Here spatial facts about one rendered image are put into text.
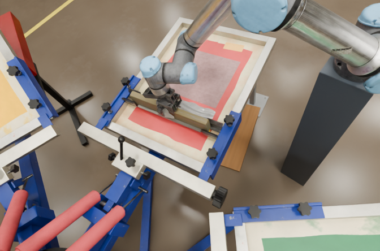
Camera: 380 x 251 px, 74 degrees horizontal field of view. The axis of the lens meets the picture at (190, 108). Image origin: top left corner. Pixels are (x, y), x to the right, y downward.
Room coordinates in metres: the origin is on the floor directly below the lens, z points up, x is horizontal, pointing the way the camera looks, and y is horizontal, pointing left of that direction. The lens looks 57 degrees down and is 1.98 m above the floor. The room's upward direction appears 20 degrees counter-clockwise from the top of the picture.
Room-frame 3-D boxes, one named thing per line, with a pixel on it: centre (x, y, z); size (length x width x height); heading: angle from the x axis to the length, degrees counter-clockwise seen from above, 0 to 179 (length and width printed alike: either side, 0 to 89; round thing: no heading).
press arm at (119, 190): (0.40, 0.35, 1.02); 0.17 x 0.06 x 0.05; 135
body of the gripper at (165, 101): (0.63, 0.08, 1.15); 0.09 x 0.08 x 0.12; 45
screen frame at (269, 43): (0.79, -0.05, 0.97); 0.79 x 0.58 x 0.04; 135
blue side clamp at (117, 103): (0.82, 0.31, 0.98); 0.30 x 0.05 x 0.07; 135
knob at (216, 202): (0.22, 0.02, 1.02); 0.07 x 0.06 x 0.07; 135
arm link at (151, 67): (0.63, 0.08, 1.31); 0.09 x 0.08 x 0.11; 64
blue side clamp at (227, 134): (0.43, -0.08, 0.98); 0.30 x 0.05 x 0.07; 135
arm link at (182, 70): (0.60, -0.02, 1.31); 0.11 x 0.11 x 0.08; 64
